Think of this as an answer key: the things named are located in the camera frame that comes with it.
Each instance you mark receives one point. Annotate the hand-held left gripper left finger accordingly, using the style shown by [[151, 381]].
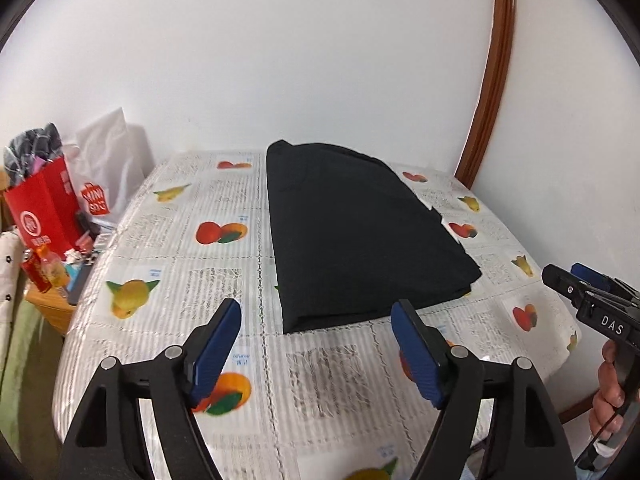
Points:
[[217, 350]]

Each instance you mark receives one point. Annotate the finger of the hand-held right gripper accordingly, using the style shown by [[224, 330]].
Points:
[[565, 282], [597, 275]]

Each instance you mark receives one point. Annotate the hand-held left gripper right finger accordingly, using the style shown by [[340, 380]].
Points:
[[415, 355]]

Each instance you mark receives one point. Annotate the black jacket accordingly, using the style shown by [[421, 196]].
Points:
[[350, 235]]

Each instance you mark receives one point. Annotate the person's right hand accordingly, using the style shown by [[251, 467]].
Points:
[[605, 390]]

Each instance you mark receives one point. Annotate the fruit print tablecloth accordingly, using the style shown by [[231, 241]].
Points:
[[165, 260]]

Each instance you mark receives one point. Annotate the black flat case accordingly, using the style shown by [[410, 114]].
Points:
[[80, 285]]

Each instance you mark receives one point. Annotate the wooden nightstand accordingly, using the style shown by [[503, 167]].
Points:
[[47, 307]]

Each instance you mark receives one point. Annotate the green cloth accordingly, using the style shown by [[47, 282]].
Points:
[[25, 385]]

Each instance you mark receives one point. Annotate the white plastic bag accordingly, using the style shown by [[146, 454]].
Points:
[[115, 160]]

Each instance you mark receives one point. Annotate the red paper bag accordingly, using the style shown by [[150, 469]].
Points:
[[42, 210]]

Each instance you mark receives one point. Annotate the dark patterned cloth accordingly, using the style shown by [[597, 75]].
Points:
[[32, 152]]

